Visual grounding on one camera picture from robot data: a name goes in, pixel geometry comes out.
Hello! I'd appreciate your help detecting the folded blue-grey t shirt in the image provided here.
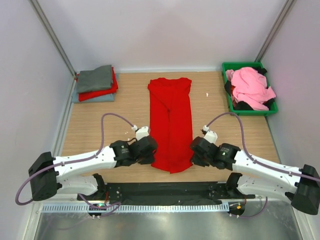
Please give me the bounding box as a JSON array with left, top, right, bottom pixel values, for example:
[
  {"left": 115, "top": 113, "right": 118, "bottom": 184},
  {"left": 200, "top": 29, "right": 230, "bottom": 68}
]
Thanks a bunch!
[{"left": 71, "top": 91, "right": 116, "bottom": 104}]

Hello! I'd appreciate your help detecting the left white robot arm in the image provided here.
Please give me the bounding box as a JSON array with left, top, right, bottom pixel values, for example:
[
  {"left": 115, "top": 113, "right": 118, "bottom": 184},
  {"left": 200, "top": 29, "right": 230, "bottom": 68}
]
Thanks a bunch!
[{"left": 28, "top": 136, "right": 158, "bottom": 202}]

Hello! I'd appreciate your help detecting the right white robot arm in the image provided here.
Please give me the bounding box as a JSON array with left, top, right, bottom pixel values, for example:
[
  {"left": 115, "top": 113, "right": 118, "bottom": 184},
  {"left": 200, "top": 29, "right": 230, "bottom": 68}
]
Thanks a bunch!
[{"left": 190, "top": 136, "right": 320, "bottom": 215}]

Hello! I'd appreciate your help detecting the right aluminium frame post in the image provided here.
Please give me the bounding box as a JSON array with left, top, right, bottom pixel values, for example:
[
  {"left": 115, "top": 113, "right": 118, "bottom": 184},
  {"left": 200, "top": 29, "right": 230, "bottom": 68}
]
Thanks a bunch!
[{"left": 254, "top": 0, "right": 297, "bottom": 62}]

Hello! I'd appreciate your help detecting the aluminium front rail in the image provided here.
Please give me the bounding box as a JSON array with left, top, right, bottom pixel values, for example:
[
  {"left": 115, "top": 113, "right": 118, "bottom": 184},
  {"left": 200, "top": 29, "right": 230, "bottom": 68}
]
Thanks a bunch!
[{"left": 29, "top": 189, "right": 305, "bottom": 203}]

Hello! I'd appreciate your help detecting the red t shirt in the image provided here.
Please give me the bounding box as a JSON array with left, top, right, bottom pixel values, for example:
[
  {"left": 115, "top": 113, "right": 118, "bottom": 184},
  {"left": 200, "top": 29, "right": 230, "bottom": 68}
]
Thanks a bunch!
[
  {"left": 147, "top": 77, "right": 193, "bottom": 174},
  {"left": 77, "top": 67, "right": 118, "bottom": 102}
]

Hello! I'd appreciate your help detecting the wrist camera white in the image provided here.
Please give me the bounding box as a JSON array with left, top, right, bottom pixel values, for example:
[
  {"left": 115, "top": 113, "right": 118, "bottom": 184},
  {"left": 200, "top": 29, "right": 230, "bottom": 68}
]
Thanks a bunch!
[
  {"left": 131, "top": 125, "right": 150, "bottom": 141},
  {"left": 201, "top": 125, "right": 218, "bottom": 144}
]

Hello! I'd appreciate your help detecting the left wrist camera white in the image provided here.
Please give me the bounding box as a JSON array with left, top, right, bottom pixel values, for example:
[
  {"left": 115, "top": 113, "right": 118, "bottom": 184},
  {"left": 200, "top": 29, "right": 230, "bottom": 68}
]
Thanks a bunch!
[{"left": 131, "top": 125, "right": 150, "bottom": 141}]

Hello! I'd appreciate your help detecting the folded grey t shirt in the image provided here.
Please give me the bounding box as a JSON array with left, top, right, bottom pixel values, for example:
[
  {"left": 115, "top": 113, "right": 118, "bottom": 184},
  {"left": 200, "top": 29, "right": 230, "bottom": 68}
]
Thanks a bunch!
[{"left": 76, "top": 65, "right": 113, "bottom": 94}]

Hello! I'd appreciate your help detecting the aluminium frame post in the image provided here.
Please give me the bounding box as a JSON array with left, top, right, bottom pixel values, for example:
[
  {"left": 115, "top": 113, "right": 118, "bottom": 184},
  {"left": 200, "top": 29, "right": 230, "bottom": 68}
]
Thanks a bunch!
[
  {"left": 28, "top": 0, "right": 76, "bottom": 77},
  {"left": 254, "top": 0, "right": 297, "bottom": 62}
]

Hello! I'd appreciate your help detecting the pink t shirt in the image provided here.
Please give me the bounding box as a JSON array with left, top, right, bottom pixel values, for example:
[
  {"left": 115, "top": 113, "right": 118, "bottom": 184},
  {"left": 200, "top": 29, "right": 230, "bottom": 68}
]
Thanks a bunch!
[{"left": 225, "top": 66, "right": 277, "bottom": 111}]

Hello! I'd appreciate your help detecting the left aluminium frame post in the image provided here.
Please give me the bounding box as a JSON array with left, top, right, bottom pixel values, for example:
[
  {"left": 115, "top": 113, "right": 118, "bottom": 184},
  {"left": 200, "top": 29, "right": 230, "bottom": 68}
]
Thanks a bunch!
[{"left": 28, "top": 0, "right": 76, "bottom": 77}]

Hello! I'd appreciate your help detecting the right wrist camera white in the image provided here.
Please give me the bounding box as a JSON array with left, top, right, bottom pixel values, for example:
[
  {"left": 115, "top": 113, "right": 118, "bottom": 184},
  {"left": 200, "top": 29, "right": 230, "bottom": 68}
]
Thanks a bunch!
[{"left": 201, "top": 125, "right": 218, "bottom": 144}]

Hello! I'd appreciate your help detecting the white slotted cable duct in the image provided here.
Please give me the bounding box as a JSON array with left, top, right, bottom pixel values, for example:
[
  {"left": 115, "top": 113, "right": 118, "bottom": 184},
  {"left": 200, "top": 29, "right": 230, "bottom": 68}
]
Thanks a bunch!
[{"left": 41, "top": 202, "right": 230, "bottom": 213}]

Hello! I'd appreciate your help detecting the folded red t shirt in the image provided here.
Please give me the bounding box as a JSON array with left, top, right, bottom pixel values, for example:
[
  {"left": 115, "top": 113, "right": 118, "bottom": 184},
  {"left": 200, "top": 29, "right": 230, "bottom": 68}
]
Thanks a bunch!
[{"left": 77, "top": 67, "right": 118, "bottom": 102}]

